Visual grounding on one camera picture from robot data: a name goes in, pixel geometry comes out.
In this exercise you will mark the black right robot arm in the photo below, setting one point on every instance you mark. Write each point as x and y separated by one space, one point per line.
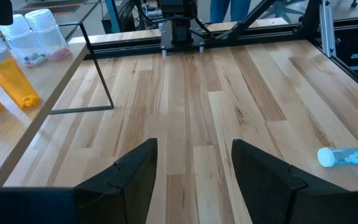
179 28

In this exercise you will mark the grey chair base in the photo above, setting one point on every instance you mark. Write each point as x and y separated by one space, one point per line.
278 7

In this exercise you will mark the silver aluminium post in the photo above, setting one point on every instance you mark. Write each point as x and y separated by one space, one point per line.
326 28

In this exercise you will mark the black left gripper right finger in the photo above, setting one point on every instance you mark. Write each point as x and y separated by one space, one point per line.
266 193

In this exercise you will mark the blue post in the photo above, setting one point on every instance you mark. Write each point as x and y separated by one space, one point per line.
113 15

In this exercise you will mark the black aluminium rig frame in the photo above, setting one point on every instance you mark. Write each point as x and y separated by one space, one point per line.
129 49

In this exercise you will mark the person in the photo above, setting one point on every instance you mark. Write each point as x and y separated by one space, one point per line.
228 9

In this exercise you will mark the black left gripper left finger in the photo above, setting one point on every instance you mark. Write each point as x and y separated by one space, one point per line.
129 186

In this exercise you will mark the wooden shelf black metal frame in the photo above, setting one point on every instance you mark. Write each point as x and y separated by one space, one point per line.
11 140

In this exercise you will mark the hazard-striped floor mat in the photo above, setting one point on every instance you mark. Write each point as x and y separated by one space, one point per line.
57 9

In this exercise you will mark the blue pill bottle white cap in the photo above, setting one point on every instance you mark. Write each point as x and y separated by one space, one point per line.
350 157

